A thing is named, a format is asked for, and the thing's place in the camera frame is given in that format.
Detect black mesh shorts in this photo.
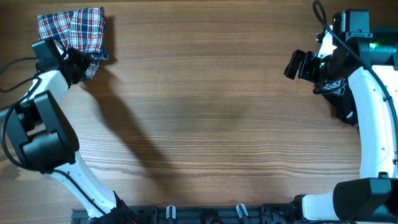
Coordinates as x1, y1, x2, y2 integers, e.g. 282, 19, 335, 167
322, 26, 398, 127

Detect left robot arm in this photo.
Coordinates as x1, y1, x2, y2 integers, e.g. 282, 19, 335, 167
1, 38, 138, 223

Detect right black camera cable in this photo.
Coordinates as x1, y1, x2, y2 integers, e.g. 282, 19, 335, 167
312, 0, 398, 144

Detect plaid sleeveless shirt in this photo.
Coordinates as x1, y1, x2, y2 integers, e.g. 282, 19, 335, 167
37, 6, 109, 79

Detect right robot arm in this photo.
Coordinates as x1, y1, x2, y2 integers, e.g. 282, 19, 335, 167
284, 2, 397, 223

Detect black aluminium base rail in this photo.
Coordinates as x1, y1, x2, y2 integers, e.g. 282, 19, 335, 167
70, 203, 312, 224

